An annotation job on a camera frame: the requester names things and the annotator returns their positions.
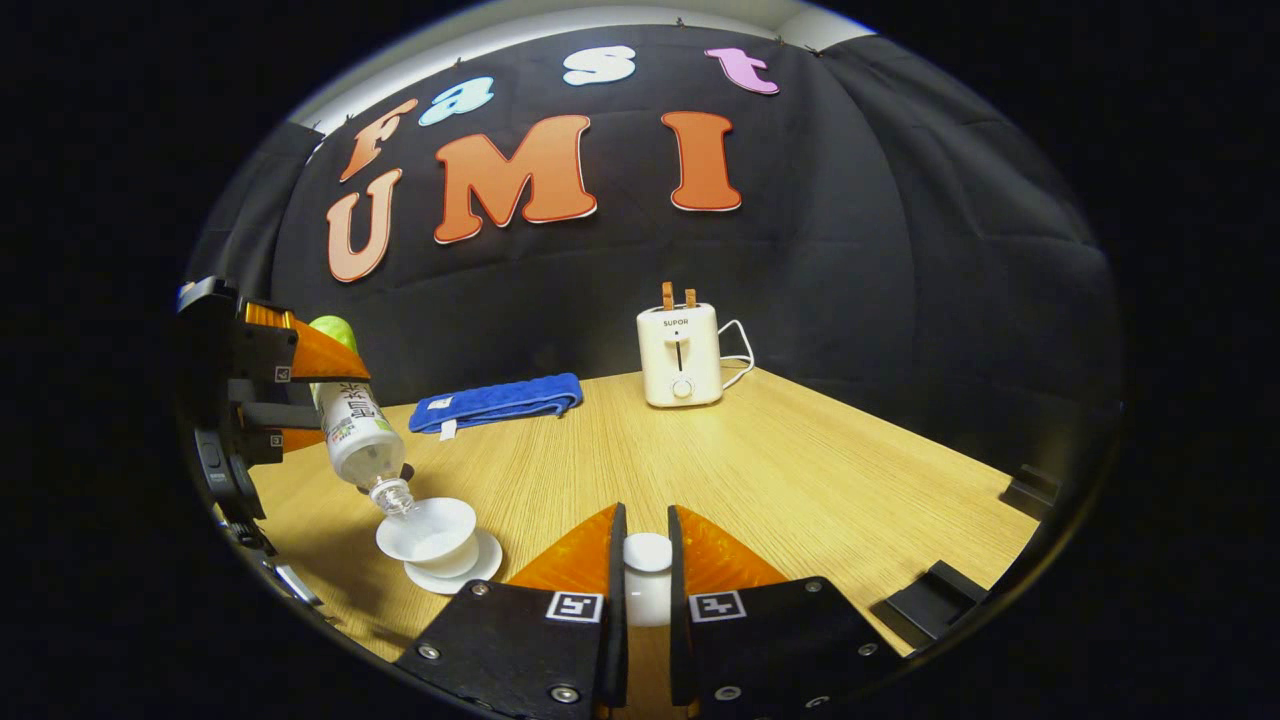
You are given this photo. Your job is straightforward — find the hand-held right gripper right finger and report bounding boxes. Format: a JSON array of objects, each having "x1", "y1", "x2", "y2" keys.
[{"x1": 667, "y1": 505, "x2": 906, "y2": 720}]

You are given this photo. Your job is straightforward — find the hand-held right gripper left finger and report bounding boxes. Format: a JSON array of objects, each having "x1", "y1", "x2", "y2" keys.
[{"x1": 393, "y1": 502, "x2": 629, "y2": 720}]

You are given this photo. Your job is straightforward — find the clear water bottle white label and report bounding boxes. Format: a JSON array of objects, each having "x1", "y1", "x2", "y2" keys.
[{"x1": 308, "y1": 315, "x2": 416, "y2": 518}]

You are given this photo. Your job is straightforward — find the white teacup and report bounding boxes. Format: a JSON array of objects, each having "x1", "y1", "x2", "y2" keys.
[{"x1": 375, "y1": 497, "x2": 479, "y2": 579}]

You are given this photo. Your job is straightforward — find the white saucer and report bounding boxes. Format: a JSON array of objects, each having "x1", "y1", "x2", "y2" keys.
[{"x1": 403, "y1": 528, "x2": 504, "y2": 596}]

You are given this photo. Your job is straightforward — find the blue towel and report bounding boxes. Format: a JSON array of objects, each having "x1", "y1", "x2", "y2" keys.
[{"x1": 408, "y1": 373, "x2": 584, "y2": 441}]

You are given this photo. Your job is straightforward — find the cream toaster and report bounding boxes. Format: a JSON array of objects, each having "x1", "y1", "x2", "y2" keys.
[{"x1": 636, "y1": 302, "x2": 723, "y2": 409}]

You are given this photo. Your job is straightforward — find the black plastic block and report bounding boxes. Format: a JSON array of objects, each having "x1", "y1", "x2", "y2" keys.
[
  {"x1": 998, "y1": 464, "x2": 1063, "y2": 522},
  {"x1": 868, "y1": 558, "x2": 1003, "y2": 653}
]

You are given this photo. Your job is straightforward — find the black backdrop cloth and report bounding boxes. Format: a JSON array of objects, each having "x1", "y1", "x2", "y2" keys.
[{"x1": 185, "y1": 25, "x2": 1126, "y2": 521}]

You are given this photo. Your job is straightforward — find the white toaster cable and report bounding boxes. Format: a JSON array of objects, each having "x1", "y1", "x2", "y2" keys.
[{"x1": 716, "y1": 319, "x2": 757, "y2": 391}]

